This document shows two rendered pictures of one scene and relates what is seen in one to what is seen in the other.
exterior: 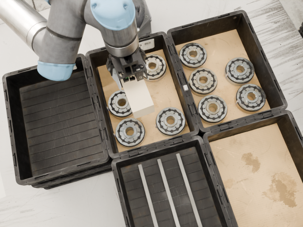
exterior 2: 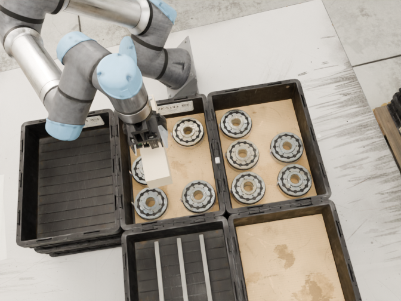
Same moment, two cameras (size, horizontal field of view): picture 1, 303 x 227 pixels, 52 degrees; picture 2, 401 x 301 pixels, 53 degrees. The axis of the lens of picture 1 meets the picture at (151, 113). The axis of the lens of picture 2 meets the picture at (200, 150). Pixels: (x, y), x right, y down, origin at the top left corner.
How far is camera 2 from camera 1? 22 cm
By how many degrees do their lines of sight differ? 6
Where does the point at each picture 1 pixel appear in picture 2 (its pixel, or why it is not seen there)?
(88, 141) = (104, 208)
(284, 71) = (346, 154)
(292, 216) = not seen: outside the picture
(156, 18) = (207, 76)
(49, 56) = (56, 114)
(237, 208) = not seen: outside the picture
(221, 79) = (265, 154)
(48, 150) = (58, 211)
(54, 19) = (65, 80)
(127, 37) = (133, 106)
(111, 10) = (113, 80)
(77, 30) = (87, 93)
